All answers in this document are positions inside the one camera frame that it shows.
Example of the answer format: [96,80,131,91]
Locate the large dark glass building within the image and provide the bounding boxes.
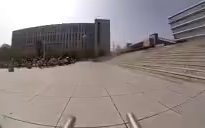
[11,18,111,58]

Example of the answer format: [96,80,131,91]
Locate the row of bare bushes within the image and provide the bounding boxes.
[0,43,108,63]

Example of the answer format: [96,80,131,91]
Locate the wide grey stone steps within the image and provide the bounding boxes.
[104,37,205,84]

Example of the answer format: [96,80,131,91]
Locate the robot's own part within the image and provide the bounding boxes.
[62,115,77,128]
[125,112,142,128]

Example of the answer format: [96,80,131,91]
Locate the grey paved plaza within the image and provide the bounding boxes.
[0,60,205,128]

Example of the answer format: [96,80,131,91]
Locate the pale striped building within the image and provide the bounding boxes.
[167,0,205,42]

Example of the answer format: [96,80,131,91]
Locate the row of parked bicycles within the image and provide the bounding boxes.
[13,55,77,70]

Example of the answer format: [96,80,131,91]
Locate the low blue building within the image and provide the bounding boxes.
[125,32,178,51]

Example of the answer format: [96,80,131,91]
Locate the grey bollard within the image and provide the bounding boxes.
[8,57,15,73]

